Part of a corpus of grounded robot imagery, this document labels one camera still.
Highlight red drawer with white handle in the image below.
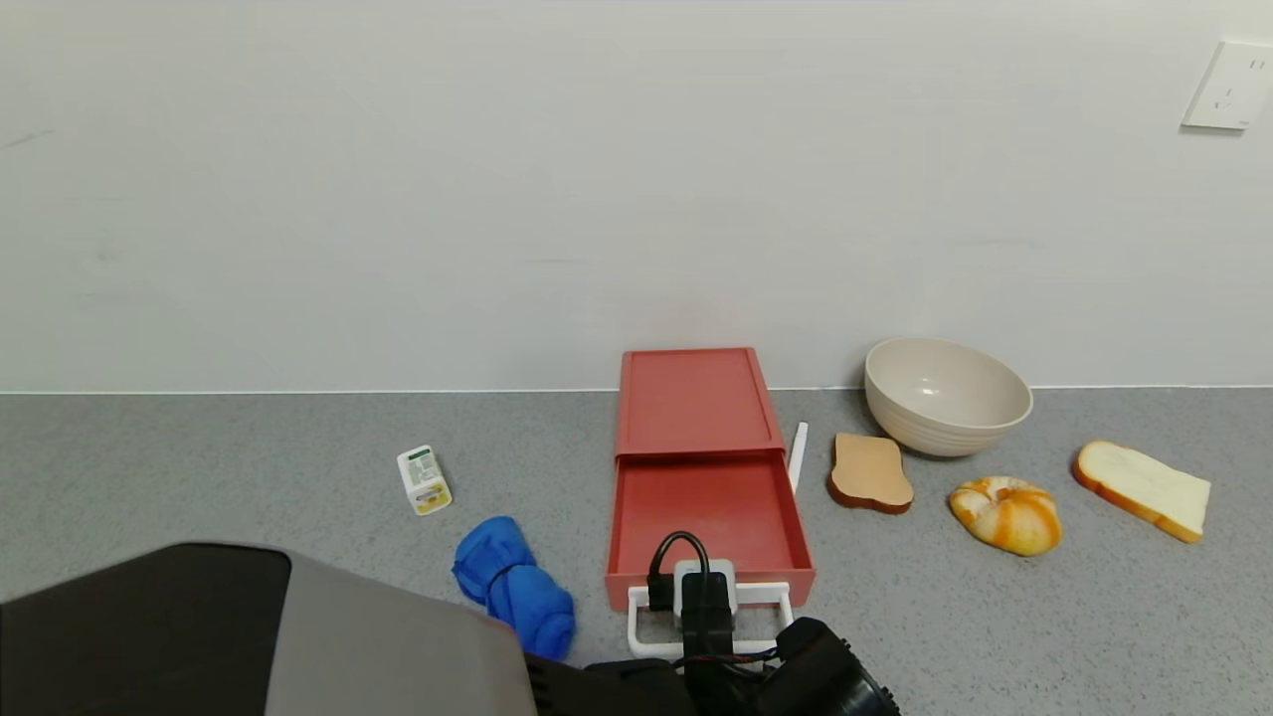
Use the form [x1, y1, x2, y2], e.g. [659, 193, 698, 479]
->
[605, 449, 817, 661]

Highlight small white yellow bottle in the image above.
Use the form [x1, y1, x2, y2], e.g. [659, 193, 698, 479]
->
[397, 446, 454, 516]

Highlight blue cloth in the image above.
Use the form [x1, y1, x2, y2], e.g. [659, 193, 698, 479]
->
[452, 515, 578, 662]

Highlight brown toast slice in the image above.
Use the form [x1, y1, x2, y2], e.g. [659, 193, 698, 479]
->
[827, 433, 915, 515]

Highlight beige ribbed bowl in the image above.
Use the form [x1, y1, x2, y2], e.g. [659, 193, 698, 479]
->
[864, 337, 1035, 458]

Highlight orange striped croissant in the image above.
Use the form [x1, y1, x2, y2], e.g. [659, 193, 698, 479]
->
[948, 476, 1063, 557]

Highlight white bread slice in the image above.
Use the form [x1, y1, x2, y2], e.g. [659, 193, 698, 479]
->
[1072, 440, 1213, 544]

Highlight silver white wrist camera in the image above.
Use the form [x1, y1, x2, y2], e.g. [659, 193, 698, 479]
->
[672, 558, 739, 620]

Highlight black camera cable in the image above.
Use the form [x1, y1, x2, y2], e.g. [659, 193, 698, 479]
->
[646, 531, 713, 613]

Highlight white wall socket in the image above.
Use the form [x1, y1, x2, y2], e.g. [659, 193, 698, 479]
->
[1182, 40, 1273, 130]

